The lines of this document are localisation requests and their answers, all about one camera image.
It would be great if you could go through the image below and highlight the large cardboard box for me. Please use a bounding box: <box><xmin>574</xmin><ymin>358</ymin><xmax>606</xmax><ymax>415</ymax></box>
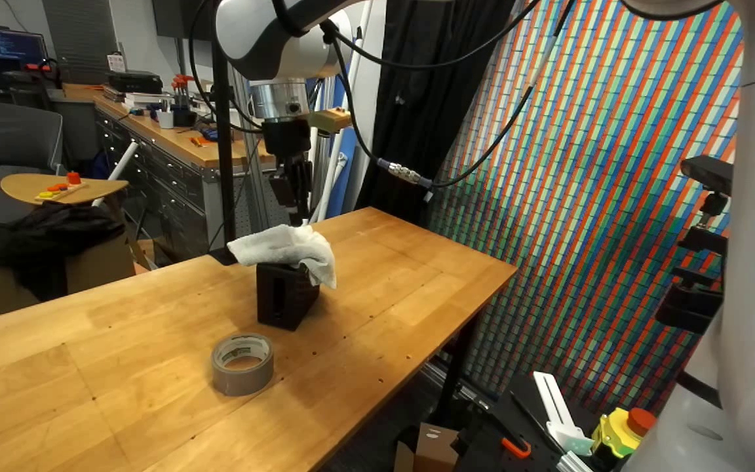
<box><xmin>0</xmin><ymin>234</ymin><xmax>135</xmax><ymax>319</ymax></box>

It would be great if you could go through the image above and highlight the black perforated box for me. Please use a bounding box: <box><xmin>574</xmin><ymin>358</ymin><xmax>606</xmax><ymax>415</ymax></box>
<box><xmin>255</xmin><ymin>260</ymin><xmax>323</xmax><ymax>332</ymax></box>

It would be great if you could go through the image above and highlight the grey duct tape roll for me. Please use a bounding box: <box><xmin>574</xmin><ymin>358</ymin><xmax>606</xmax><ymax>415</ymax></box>
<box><xmin>209</xmin><ymin>329</ymin><xmax>277</xmax><ymax>398</ymax></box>

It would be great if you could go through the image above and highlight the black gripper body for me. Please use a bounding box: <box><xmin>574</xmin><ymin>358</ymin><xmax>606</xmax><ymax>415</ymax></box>
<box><xmin>258</xmin><ymin>114</ymin><xmax>316</xmax><ymax>192</ymax></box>

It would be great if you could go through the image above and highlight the white cloth towel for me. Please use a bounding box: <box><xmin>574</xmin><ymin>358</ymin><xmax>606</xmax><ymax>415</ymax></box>
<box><xmin>224</xmin><ymin>223</ymin><xmax>341</xmax><ymax>291</ymax></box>

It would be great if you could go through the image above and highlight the wood top workbench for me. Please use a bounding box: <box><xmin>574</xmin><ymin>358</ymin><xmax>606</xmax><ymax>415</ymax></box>
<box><xmin>91</xmin><ymin>88</ymin><xmax>281</xmax><ymax>257</ymax></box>

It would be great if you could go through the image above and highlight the small cardboard box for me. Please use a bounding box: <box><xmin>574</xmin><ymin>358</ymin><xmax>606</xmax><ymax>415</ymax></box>
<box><xmin>390</xmin><ymin>421</ymin><xmax>464</xmax><ymax>472</ymax></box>

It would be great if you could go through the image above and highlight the white plastic bracket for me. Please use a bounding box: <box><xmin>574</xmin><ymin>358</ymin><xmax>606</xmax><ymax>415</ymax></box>
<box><xmin>530</xmin><ymin>370</ymin><xmax>595</xmax><ymax>472</ymax></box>

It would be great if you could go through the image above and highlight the black vertical stand pole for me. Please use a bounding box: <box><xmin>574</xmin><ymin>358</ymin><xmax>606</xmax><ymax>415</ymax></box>
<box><xmin>209</xmin><ymin>0</ymin><xmax>241</xmax><ymax>265</ymax></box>

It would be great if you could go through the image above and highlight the black cloth bag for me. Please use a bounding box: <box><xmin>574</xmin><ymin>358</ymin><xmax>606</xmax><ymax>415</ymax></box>
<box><xmin>0</xmin><ymin>205</ymin><xmax>125</xmax><ymax>303</ymax></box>

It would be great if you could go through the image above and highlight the colourful striped curtain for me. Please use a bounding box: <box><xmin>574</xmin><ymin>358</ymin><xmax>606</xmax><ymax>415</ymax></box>
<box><xmin>424</xmin><ymin>0</ymin><xmax>746</xmax><ymax>415</ymax></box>

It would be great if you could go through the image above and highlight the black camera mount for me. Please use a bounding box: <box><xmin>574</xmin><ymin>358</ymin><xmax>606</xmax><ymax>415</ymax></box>
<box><xmin>653</xmin><ymin>155</ymin><xmax>736</xmax><ymax>335</ymax></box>

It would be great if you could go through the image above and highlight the yellow red emergency stop button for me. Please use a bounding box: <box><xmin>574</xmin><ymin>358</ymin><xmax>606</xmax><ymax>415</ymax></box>
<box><xmin>589</xmin><ymin>403</ymin><xmax>661</xmax><ymax>462</ymax></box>

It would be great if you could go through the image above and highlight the black curtain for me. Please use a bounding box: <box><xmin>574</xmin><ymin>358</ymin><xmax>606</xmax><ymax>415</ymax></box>
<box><xmin>354</xmin><ymin>0</ymin><xmax>519</xmax><ymax>226</ymax></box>

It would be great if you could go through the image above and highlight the dark office chair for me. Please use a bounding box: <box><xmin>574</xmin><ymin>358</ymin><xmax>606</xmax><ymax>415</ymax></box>
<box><xmin>0</xmin><ymin>99</ymin><xmax>66</xmax><ymax>192</ymax></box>

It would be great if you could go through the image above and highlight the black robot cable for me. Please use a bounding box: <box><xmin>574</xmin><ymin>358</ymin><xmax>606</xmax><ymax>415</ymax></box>
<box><xmin>319</xmin><ymin>0</ymin><xmax>546</xmax><ymax>192</ymax></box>

